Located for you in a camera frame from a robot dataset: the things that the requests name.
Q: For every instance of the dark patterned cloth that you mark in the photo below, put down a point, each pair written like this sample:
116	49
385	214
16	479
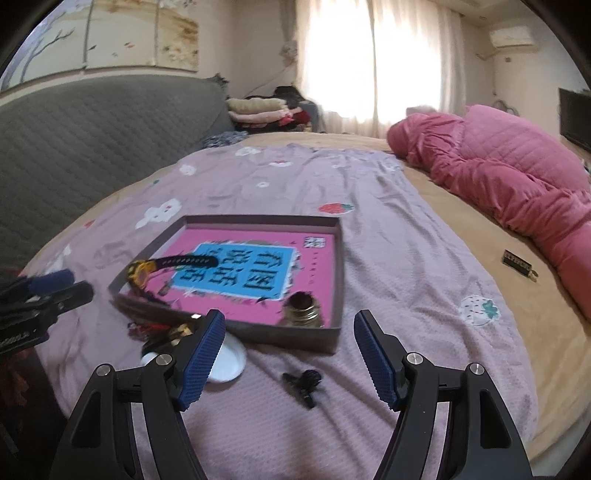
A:
226	138

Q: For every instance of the small black rectangular gadget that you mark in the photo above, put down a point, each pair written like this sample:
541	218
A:
517	263

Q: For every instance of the blossom tree wall mural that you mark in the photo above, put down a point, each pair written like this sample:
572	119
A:
115	32

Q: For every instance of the brass threaded fitting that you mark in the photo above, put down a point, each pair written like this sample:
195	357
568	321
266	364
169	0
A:
304	311

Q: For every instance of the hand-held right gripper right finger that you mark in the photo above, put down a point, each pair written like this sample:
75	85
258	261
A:
376	360

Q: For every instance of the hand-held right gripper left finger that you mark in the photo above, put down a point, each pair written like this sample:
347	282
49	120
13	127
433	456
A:
203	360

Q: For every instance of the yellow and black wristwatch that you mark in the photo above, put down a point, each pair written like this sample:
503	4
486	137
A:
184	261

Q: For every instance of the white plastic bottle cap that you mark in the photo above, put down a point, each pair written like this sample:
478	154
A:
231	362

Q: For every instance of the shallow grey cardboard box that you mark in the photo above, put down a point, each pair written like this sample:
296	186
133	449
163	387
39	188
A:
323	341

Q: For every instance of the pink and blue book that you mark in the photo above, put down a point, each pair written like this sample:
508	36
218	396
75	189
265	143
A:
258	272

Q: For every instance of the grey quilted headboard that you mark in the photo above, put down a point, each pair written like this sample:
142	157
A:
92	147

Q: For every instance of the white wall air conditioner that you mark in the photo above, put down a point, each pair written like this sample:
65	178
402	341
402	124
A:
511	37

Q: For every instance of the black clip microphone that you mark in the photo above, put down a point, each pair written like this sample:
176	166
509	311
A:
302	385

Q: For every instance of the stack of folded clothes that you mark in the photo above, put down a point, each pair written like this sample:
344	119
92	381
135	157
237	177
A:
263	113

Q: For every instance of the black television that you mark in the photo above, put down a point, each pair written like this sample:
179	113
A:
575	117

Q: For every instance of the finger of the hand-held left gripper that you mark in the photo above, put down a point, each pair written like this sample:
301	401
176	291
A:
69	295
51	280

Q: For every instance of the pink quilted duvet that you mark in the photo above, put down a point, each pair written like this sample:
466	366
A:
498	175

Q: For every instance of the tan bed sheet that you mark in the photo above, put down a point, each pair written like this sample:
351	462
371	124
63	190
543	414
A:
531	323

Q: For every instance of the white sheer curtain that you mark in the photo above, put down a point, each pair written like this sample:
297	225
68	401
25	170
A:
383	60

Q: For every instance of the lilac floral blanket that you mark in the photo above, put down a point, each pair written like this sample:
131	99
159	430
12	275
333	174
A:
406	286

